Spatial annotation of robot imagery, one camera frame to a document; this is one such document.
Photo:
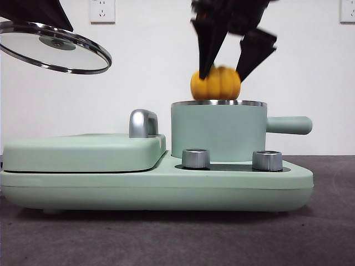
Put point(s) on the yellow toy pumpkin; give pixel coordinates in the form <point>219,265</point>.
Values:
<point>219,87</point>

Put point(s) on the glass lid with green knob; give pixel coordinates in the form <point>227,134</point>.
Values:
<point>83,56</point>

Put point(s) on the white wall socket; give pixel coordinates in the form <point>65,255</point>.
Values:
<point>102,11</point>
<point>348,11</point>

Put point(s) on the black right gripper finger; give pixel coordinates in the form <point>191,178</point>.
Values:
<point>255,52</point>
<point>209,50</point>

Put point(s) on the black control panel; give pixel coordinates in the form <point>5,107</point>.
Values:
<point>230,167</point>

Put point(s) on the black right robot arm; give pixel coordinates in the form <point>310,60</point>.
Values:
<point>233,14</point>

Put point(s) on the silver control knob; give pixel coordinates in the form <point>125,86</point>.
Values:
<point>267,161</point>
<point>195,159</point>

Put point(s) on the mint green breakfast machine base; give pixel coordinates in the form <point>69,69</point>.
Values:
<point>166,191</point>

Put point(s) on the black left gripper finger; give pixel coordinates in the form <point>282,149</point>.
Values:
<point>36,12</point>

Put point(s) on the mint green hinged griddle cover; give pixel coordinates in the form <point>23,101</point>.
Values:
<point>83,155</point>

